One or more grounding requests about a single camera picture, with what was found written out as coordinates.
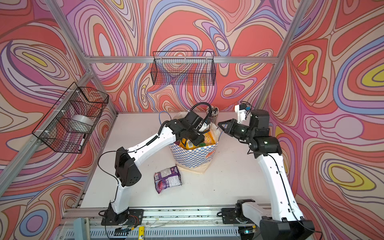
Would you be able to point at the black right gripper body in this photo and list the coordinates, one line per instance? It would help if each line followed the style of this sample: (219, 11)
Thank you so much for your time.
(233, 128)

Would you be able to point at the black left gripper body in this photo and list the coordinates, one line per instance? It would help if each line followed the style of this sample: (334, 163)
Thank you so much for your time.
(196, 137)

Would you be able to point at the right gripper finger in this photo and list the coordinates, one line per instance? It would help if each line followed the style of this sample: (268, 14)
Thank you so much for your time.
(227, 122)
(226, 127)

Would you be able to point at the yellow mango snack bag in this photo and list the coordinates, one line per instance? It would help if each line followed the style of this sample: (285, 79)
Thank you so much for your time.
(208, 141)

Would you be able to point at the checkered paper bag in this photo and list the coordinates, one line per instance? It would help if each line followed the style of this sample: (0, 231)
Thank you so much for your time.
(199, 159)

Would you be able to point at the purple berries snack bag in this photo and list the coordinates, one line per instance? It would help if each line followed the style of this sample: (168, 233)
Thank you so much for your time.
(167, 178)

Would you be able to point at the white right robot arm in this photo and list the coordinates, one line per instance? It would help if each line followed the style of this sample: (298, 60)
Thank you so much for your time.
(285, 220)

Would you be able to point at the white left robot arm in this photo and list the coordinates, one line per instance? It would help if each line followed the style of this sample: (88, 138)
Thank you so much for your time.
(127, 163)

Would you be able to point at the cup of straws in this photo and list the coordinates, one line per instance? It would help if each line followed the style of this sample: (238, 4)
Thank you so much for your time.
(212, 111)

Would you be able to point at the silver bowl in basket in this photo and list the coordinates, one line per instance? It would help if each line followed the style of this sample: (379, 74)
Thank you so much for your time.
(84, 120)

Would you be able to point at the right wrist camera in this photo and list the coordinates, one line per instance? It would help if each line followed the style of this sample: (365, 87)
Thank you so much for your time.
(243, 110)

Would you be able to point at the black wire basket back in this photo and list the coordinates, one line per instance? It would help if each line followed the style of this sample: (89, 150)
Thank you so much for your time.
(191, 68)

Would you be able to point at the black wire basket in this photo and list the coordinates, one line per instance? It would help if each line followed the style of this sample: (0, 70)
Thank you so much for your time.
(62, 134)
(191, 68)

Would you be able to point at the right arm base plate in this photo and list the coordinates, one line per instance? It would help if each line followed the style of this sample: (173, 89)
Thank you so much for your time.
(233, 216)

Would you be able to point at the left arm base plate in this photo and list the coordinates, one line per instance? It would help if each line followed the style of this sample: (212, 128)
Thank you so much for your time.
(129, 217)

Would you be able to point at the black wire basket left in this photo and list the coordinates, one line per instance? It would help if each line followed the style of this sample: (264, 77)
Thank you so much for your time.
(62, 134)

